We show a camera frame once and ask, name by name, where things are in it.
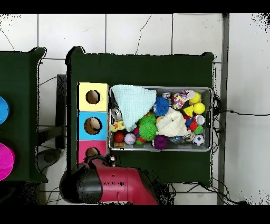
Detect mint waffle cloth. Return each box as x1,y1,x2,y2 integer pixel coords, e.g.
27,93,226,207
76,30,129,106
111,84,158,133

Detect white cloth colourful patches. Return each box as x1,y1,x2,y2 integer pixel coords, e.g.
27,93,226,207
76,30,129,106
171,89,196,109

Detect wooden box three holes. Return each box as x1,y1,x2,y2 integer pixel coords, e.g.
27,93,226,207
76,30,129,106
76,82,110,165

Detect shallow clear mesh bin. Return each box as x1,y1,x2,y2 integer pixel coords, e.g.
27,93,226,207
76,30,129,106
108,85,213,152

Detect yellow plush duck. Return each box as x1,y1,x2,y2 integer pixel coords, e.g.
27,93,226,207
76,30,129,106
109,120,126,133

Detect green spiky rubber ball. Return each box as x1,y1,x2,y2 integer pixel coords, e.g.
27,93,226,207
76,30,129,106
138,121,158,142

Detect blue spiky rubber ball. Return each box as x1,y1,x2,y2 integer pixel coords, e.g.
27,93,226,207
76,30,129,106
153,96,170,117

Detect white toy baseball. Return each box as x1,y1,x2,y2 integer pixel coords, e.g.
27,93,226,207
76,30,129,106
124,133,137,146

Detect cream waffle cloth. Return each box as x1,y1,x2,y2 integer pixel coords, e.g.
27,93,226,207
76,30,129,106
155,107,189,137

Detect purple rubber toy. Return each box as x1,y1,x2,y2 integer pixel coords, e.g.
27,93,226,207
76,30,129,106
153,135,169,151

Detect dark green table cloth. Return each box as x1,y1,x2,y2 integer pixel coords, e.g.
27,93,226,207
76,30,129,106
0,47,48,183
66,46,215,186

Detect smooth yellow ball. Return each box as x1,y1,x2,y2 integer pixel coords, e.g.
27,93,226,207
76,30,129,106
188,91,201,105

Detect yellow tennis ball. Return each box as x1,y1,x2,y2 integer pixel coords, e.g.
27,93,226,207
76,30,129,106
192,102,206,115

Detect small soccer ball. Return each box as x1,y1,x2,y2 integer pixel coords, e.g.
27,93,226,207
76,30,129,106
192,134,205,146

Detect long grey strip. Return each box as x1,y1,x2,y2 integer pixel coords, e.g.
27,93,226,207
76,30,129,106
218,13,230,205

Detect blue round disc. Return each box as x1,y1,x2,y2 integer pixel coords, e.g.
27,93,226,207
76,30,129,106
0,96,10,125

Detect magenta round disc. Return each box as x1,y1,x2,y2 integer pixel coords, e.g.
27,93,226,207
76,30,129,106
0,142,15,181

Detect black floor cable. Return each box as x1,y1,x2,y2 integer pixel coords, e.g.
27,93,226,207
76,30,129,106
213,109,270,116

